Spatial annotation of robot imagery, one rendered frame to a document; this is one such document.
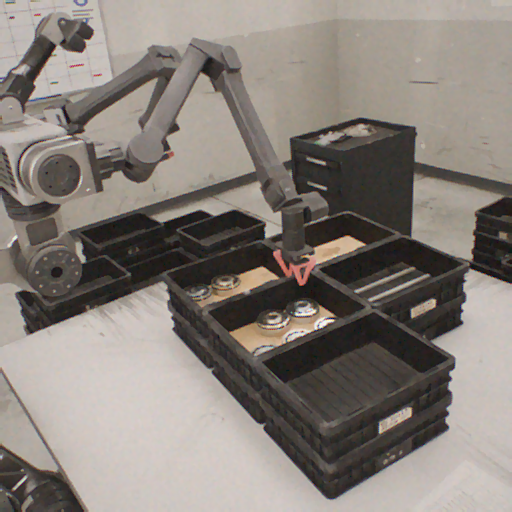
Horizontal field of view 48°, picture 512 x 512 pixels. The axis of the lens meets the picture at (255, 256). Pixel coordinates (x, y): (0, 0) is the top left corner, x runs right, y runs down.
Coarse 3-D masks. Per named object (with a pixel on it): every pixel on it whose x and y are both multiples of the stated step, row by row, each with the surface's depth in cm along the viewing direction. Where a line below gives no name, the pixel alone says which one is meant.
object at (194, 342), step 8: (176, 312) 188; (176, 320) 193; (176, 328) 197; (184, 328) 189; (184, 336) 191; (192, 336) 184; (200, 336) 175; (192, 344) 186; (200, 344) 180; (192, 352) 185; (200, 352) 181; (208, 352) 176; (200, 360) 181; (208, 360) 177
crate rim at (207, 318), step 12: (264, 288) 175; (336, 288) 172; (360, 300) 164; (204, 312) 166; (360, 312) 159; (216, 324) 160; (336, 324) 155; (228, 336) 154; (300, 336) 151; (240, 348) 148; (276, 348) 147; (252, 360) 144
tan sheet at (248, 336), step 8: (320, 312) 179; (328, 312) 179; (240, 328) 175; (248, 328) 174; (256, 328) 174; (296, 328) 172; (304, 328) 172; (312, 328) 171; (240, 336) 171; (248, 336) 171; (256, 336) 170; (264, 336) 170; (272, 336) 169; (280, 336) 169; (248, 344) 167; (256, 344) 167; (280, 344) 165
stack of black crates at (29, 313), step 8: (16, 296) 302; (24, 296) 309; (32, 296) 311; (24, 304) 293; (32, 304) 313; (24, 312) 305; (32, 312) 285; (24, 320) 313; (32, 320) 291; (40, 320) 289; (32, 328) 296; (40, 328) 291
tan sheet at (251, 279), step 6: (258, 270) 208; (264, 270) 207; (240, 276) 205; (246, 276) 204; (252, 276) 204; (258, 276) 203; (264, 276) 203; (270, 276) 203; (246, 282) 200; (252, 282) 200; (258, 282) 200; (216, 300) 191
